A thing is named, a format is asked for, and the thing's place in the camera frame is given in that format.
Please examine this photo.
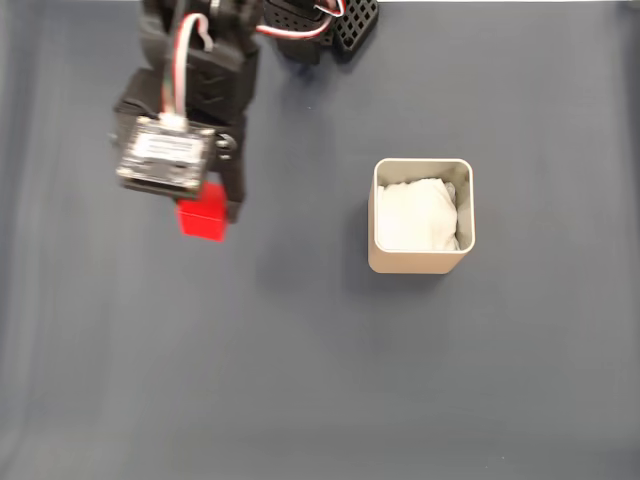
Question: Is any white crumpled tissue paper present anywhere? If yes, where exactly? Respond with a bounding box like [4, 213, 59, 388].
[377, 177, 461, 253]

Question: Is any blue table mat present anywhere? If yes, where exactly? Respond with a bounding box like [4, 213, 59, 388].
[0, 2, 640, 480]

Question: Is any gripper camera circuit board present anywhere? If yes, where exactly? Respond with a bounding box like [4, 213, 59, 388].
[115, 113, 217, 197]

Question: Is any red and white cable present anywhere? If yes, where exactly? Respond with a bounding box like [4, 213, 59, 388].
[162, 0, 349, 126]

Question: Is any beige square metal box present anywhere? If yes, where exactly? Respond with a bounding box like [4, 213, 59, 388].
[367, 157, 476, 275]

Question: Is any red cube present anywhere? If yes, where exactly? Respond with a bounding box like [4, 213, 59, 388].
[177, 182, 230, 243]

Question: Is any black perforated base bracket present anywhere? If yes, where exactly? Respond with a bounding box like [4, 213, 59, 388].
[332, 0, 380, 65]

